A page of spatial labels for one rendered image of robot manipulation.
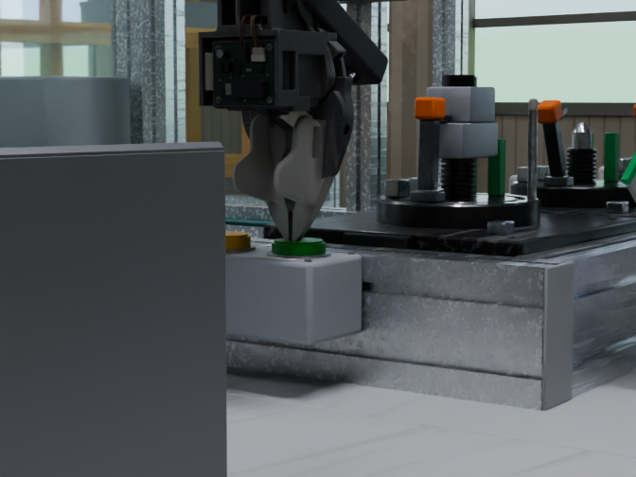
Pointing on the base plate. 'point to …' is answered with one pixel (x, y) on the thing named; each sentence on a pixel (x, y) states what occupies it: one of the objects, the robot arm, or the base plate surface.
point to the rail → (442, 326)
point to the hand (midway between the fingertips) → (298, 222)
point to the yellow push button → (237, 240)
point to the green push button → (308, 246)
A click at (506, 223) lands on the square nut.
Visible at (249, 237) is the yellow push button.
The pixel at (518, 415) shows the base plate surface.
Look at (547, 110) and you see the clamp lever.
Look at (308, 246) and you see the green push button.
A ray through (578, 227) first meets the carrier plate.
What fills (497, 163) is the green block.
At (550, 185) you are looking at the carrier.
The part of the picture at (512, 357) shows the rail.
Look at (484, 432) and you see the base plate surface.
